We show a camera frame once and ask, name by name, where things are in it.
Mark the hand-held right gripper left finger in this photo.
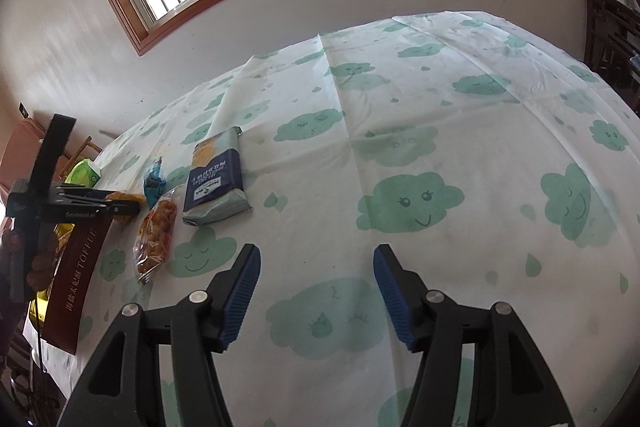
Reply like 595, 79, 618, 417
55, 243, 262, 427

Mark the maroon tin box gold interior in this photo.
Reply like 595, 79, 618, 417
29, 219, 115, 356

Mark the person's left hand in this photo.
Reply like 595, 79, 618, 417
0, 227, 60, 294

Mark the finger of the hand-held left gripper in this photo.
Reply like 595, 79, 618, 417
50, 202, 142, 225
55, 185, 120, 204

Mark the orange snack packet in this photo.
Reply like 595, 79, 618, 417
107, 189, 149, 224

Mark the dark wooden cabinet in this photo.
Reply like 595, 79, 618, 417
582, 0, 640, 114

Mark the clear bag of snack mix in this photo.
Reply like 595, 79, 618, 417
132, 187, 180, 286

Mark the navy blue biscuit packet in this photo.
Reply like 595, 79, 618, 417
181, 126, 252, 226

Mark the cloud printed tablecloth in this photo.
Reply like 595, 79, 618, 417
30, 10, 640, 427

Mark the pinkish wooden board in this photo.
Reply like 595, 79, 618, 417
9, 117, 52, 190

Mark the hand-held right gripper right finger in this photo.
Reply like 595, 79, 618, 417
372, 243, 577, 427

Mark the blue candy wrapper dark centre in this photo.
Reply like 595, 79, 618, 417
143, 156, 168, 209

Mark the wooden chair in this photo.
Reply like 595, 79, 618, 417
59, 136, 104, 180

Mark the green tissue pack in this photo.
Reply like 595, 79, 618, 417
67, 159, 102, 188

